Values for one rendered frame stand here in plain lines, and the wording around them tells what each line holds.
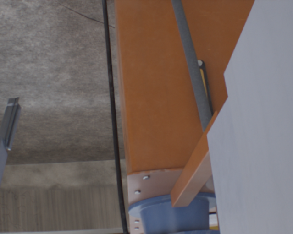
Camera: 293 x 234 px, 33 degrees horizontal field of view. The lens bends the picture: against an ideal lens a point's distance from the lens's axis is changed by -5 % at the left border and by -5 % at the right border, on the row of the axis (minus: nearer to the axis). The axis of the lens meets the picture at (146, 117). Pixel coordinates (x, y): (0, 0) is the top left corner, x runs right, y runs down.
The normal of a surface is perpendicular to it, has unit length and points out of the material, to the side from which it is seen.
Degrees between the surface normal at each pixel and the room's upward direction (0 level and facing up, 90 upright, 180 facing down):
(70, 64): 0
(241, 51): 90
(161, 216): 83
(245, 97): 90
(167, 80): 90
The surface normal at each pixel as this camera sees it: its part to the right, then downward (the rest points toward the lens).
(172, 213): -0.12, -0.26
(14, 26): 0.11, 0.92
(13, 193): 0.10, -0.40
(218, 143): -0.99, 0.06
